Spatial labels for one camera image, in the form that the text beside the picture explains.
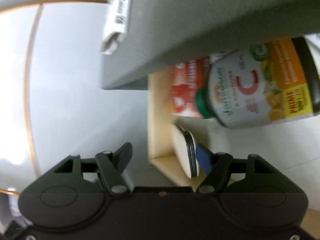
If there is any white barcode medicine box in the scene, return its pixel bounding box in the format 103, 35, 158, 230
100, 0, 132, 55

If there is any vitamin C bottle green cap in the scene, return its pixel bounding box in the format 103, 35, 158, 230
195, 37, 319, 129

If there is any grey fabric nightstand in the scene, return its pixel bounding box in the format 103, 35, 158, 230
101, 0, 319, 89

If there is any red white medicine box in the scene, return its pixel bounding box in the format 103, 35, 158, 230
170, 56, 211, 118

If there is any beige eyeglass case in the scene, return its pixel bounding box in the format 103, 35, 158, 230
171, 124, 200, 178

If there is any grey top drawer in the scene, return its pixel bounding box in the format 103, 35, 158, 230
148, 67, 319, 192

